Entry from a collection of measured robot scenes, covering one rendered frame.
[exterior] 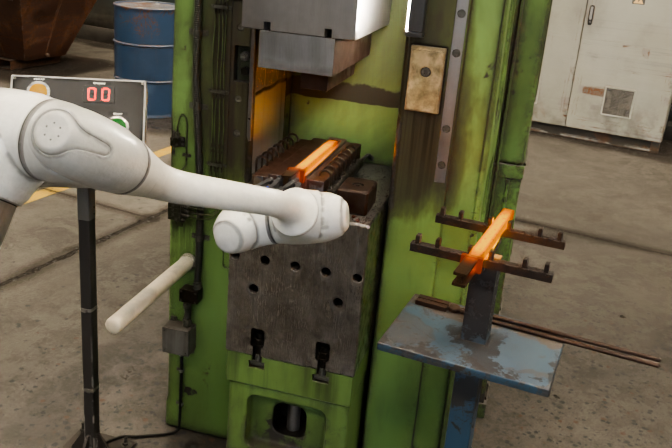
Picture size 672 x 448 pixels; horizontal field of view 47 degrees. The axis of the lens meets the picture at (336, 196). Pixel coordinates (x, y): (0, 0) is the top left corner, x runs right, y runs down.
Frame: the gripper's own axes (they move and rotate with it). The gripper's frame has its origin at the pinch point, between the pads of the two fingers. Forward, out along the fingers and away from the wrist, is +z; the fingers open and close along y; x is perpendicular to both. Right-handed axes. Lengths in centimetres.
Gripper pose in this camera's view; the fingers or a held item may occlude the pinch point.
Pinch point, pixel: (290, 179)
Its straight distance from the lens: 201.8
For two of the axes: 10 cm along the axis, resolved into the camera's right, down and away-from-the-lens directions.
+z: 2.7, -3.2, 9.1
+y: 9.6, 1.6, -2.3
